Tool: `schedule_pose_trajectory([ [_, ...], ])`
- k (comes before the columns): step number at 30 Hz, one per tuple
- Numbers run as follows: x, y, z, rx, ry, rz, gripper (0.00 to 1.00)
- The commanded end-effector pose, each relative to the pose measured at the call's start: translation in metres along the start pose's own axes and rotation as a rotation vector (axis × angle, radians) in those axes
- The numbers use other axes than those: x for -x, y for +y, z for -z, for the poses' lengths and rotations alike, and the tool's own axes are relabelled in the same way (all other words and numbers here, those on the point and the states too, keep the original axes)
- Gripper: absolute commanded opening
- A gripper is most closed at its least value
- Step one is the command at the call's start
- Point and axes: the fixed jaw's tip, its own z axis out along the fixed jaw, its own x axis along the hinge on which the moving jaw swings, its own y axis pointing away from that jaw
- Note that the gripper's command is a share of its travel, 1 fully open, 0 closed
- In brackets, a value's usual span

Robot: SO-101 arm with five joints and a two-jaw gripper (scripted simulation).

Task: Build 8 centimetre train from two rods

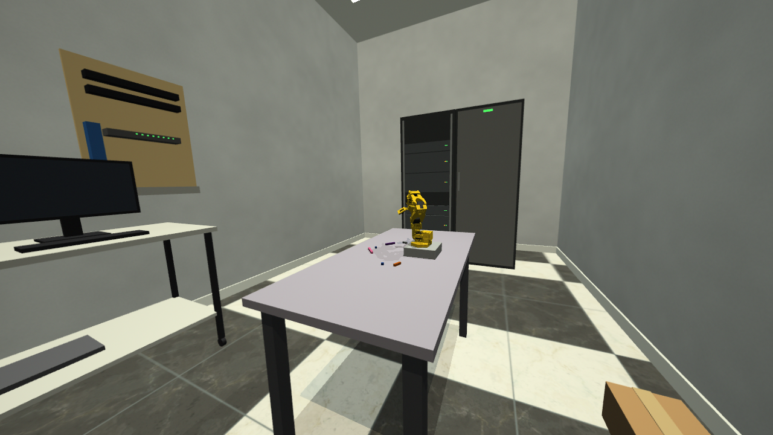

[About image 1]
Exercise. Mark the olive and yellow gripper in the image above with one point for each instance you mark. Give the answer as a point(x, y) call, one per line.
point(411, 208)

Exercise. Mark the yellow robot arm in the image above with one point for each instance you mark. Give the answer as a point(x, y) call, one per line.
point(421, 237)

